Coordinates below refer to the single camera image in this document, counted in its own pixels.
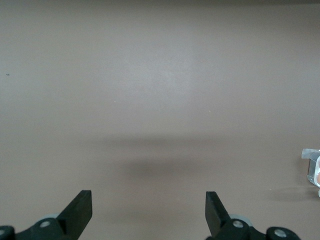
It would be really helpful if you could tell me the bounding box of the clear tape strip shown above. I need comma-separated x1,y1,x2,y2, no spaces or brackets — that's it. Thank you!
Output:
301,148,320,160

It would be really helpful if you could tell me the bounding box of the clear plastic egg box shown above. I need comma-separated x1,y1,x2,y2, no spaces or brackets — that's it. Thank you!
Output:
306,151,320,199

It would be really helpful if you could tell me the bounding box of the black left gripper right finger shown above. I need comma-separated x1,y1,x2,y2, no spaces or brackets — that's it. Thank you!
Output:
205,191,300,240

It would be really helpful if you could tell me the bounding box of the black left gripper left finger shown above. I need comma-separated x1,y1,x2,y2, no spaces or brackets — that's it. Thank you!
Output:
13,190,94,240

